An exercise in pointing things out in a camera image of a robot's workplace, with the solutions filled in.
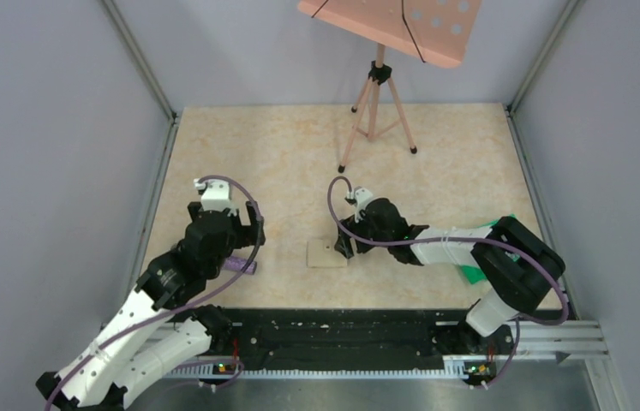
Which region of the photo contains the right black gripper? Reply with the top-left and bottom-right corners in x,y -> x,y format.
335,211 -> 392,259

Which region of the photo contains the beige card holder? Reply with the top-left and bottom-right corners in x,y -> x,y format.
306,238 -> 348,269

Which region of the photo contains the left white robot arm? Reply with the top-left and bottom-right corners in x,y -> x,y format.
35,200 -> 265,410

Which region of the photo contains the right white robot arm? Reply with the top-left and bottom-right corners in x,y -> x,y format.
335,197 -> 569,353

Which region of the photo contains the purple glitter microphone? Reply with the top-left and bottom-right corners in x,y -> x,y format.
222,256 -> 258,275

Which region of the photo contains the green plastic bin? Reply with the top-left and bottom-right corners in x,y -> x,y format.
459,214 -> 520,285

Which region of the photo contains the pink music stand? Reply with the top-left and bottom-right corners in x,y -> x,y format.
296,0 -> 483,174

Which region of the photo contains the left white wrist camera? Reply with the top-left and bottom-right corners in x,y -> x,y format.
194,178 -> 238,216

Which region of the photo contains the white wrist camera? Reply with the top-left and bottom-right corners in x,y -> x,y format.
194,178 -> 238,216
344,186 -> 375,222

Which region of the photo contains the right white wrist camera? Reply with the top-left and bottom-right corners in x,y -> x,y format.
344,186 -> 375,222

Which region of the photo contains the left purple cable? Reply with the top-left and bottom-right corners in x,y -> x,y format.
44,175 -> 265,411

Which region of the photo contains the purple cable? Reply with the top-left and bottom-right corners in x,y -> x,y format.
44,175 -> 265,411
326,176 -> 571,392

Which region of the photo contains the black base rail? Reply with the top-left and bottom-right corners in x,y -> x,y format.
208,308 -> 514,372

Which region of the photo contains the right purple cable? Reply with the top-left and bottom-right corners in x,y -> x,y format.
326,176 -> 571,392

